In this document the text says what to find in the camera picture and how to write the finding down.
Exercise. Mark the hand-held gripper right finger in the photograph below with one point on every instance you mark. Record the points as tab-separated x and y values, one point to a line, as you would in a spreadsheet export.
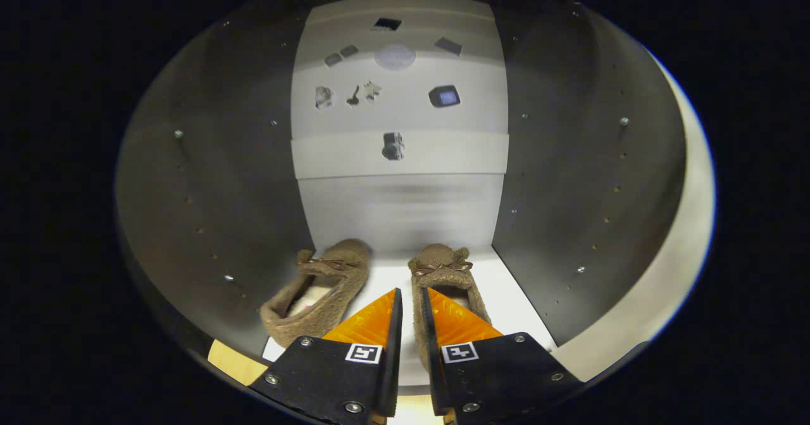
430	365

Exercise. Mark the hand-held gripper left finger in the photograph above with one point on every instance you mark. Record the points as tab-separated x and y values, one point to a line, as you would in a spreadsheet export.
393	362

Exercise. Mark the dark grey shoe cabinet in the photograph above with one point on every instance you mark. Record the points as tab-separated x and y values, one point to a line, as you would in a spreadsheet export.
209	159

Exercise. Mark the brown fuzzy shoe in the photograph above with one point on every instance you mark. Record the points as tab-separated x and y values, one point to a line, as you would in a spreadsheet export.
329	305
443	267

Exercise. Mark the white cabinet shelf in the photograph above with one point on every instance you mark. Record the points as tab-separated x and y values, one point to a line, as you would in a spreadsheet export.
506	298

